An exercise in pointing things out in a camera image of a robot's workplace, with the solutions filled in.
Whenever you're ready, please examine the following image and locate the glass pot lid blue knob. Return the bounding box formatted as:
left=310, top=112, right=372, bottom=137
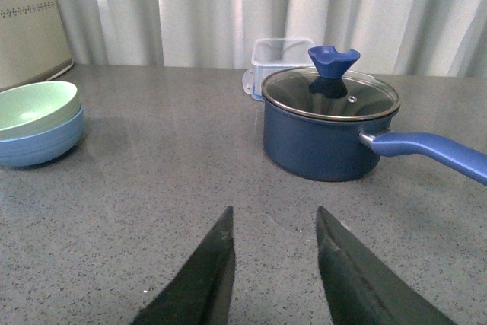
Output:
left=262, top=46, right=400, bottom=122

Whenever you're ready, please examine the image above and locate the blue saucepan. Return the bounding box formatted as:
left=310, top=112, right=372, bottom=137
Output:
left=263, top=101, right=486, bottom=184

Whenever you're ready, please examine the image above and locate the cream toaster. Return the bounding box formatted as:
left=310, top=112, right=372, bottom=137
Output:
left=1, top=0, right=74, bottom=91

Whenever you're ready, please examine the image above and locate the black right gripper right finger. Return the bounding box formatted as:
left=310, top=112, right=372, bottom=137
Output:
left=316, top=207, right=453, bottom=324

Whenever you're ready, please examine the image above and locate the clear plastic container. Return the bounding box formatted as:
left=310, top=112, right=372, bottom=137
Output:
left=242, top=38, right=315, bottom=100

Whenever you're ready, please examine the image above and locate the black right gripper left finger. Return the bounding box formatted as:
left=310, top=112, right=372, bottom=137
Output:
left=132, top=206, right=236, bottom=324

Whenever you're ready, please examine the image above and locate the green bowl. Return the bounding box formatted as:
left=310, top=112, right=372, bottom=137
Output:
left=1, top=81, right=81, bottom=140

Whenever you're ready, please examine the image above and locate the blue bowl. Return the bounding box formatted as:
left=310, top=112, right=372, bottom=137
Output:
left=1, top=107, right=84, bottom=167

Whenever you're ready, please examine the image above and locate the white curtain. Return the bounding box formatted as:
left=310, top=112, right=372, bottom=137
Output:
left=57, top=0, right=486, bottom=77

